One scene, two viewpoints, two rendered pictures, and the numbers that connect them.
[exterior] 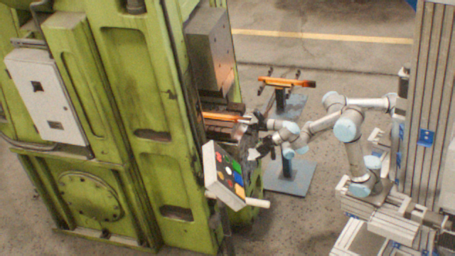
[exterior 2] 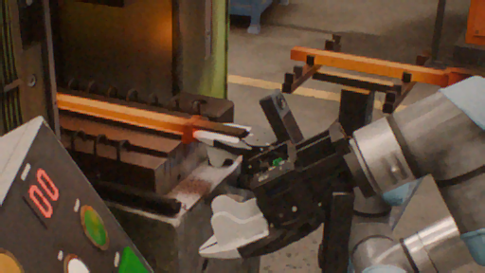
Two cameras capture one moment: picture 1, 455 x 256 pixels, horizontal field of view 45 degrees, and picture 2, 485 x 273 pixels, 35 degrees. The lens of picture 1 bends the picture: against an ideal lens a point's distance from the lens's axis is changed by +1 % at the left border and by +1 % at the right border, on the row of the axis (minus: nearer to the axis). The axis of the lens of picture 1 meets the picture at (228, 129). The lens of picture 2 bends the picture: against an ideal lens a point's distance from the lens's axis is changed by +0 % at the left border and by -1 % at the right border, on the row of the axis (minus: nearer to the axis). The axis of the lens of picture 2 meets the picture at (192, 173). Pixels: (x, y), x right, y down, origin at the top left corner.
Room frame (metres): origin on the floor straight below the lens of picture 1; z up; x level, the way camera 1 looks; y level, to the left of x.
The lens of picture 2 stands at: (1.59, -0.08, 1.57)
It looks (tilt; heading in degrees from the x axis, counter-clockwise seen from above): 28 degrees down; 1
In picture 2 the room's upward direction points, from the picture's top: straight up
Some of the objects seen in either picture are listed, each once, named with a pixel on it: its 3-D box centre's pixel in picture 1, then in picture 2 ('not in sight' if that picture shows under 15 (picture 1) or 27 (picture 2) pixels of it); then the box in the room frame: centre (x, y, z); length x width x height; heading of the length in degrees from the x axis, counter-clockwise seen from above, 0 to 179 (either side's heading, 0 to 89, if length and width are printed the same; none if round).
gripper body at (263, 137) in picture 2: (259, 124); (278, 160); (2.73, -0.21, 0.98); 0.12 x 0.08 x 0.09; 64
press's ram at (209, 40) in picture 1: (193, 43); not in sight; (2.91, 0.12, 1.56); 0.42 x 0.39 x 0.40; 63
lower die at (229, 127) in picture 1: (207, 121); (82, 133); (2.88, 0.14, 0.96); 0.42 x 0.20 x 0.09; 63
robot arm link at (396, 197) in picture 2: (282, 126); (371, 178); (2.66, -0.35, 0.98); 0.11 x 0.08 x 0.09; 64
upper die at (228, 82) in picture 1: (197, 80); not in sight; (2.88, 0.14, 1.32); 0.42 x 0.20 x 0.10; 63
